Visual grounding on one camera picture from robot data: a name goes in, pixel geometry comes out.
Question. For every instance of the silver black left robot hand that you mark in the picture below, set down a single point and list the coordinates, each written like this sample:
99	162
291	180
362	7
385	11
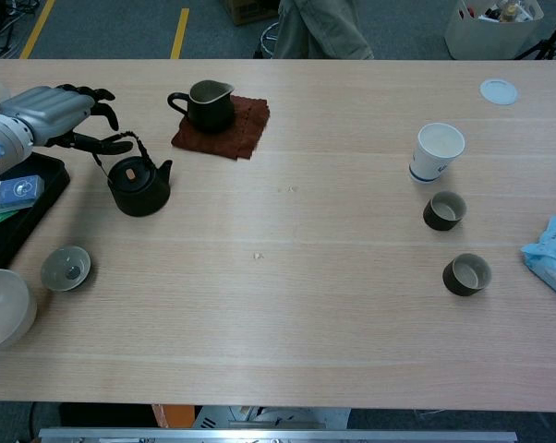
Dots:
47	113

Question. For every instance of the dark brown teacup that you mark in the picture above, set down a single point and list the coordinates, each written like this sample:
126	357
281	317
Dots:
453	284
432	222

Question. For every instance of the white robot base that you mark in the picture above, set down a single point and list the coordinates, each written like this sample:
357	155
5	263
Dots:
269	415

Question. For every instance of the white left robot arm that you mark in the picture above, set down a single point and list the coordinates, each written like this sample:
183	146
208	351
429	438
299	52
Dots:
1	143

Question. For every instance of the blue tissue packet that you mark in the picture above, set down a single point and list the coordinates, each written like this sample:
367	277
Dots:
19	189

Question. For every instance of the black tray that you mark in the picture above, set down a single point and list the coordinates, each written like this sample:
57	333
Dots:
10	233

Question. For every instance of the red-brown cloth mat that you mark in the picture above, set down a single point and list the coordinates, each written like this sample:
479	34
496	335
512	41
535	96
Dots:
213	144

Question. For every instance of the large beige bowl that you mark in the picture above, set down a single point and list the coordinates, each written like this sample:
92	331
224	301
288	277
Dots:
1	314

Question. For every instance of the cardboard box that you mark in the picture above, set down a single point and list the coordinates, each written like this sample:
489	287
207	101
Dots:
245	11

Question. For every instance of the chrome stool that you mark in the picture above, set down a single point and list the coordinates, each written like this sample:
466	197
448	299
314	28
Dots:
265	41

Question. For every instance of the person legs in khaki trousers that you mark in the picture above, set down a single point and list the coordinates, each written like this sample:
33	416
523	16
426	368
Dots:
319	32

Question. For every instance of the orange brown box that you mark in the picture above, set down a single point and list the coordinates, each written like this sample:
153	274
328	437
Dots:
172	415

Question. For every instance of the white paper cup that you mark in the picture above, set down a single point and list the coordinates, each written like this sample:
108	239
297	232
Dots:
428	166

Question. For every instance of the white storage bin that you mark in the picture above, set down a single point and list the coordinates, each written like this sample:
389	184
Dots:
486	39

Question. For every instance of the white round table cap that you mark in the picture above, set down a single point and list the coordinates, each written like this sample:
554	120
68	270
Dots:
499	91

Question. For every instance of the black tripod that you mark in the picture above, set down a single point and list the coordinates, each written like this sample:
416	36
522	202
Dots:
547	44

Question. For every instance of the aluminium rail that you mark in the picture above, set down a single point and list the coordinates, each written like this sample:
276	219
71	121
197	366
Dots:
278	436

